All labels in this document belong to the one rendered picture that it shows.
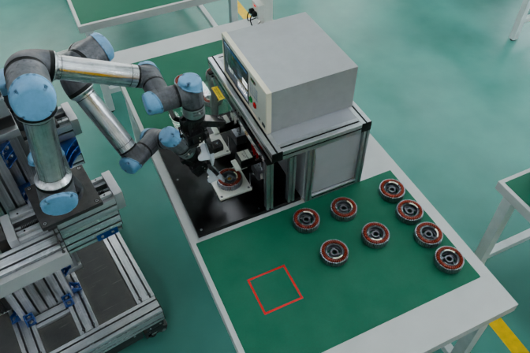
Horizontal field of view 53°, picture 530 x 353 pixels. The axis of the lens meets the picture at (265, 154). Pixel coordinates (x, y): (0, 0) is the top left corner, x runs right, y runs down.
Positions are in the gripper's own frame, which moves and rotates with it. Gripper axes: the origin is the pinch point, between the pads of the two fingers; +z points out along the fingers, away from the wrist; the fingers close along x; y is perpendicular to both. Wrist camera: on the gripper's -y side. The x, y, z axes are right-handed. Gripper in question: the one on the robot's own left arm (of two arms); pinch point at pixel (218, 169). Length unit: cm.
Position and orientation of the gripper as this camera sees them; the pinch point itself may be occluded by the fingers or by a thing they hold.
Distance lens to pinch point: 227.2
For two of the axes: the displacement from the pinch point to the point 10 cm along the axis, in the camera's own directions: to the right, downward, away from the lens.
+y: -7.7, 6.2, 1.0
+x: 4.4, 6.5, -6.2
